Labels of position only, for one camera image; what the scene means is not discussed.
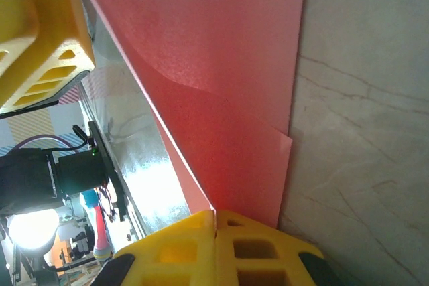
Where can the colourful plastic toy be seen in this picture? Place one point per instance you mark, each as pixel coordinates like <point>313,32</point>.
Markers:
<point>100,232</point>

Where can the pink paper sheet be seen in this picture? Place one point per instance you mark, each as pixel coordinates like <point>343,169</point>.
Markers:
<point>218,65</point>

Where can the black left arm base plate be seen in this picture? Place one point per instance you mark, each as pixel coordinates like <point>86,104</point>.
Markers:
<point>107,172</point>

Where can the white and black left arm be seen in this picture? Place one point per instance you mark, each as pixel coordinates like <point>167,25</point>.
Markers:
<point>33,179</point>

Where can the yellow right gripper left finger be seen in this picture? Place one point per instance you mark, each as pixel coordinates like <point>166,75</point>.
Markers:
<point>174,252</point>

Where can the aluminium mounting rail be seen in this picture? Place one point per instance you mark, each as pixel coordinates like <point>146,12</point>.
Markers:
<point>151,172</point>

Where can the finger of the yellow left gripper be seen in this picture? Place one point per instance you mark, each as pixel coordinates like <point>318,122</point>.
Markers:
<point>50,31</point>

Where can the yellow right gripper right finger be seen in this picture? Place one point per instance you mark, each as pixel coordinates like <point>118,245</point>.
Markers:
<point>261,256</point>

